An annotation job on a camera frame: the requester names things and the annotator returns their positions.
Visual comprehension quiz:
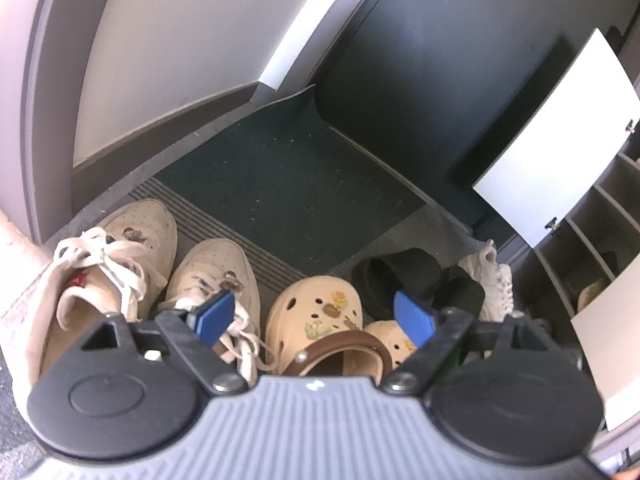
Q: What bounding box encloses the cream lace-up sneaker with charms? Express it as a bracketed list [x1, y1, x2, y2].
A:
[12, 199, 178, 411]
[157, 238, 263, 386]

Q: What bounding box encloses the dark entry door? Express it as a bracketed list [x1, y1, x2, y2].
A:
[315, 0, 640, 221]

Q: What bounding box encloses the yellowish shoe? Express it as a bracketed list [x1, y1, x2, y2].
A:
[577, 277, 608, 313]

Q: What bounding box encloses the black slipper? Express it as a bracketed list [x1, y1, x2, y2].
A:
[352, 247, 443, 321]
[432, 265, 486, 321]

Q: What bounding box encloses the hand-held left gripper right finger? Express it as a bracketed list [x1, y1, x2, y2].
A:
[382, 290, 551, 394]

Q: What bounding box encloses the dark green door mat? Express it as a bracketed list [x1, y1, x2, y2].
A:
[152, 85, 426, 261]

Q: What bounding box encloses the white chunky sneaker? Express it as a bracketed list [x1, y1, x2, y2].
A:
[457, 240, 513, 323]

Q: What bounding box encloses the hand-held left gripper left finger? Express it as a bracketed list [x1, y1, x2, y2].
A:
[80, 290, 252, 395]

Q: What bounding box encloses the beige clog with brown strap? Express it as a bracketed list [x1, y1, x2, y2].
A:
[264, 275, 393, 378]
[362, 320, 418, 371]

